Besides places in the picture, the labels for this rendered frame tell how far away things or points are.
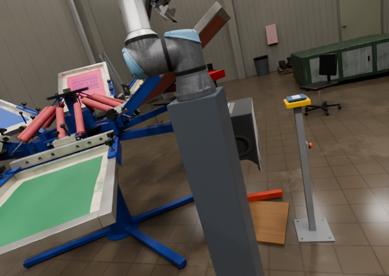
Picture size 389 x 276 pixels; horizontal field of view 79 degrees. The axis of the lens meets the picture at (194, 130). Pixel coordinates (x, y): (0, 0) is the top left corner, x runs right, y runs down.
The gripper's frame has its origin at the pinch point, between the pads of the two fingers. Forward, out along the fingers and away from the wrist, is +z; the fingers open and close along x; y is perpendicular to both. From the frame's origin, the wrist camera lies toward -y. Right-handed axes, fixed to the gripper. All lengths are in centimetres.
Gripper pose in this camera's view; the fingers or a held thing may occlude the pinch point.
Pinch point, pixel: (172, 22)
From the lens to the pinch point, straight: 138.1
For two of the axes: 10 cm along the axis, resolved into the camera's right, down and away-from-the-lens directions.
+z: 7.1, 7.0, 0.9
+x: 2.2, -3.4, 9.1
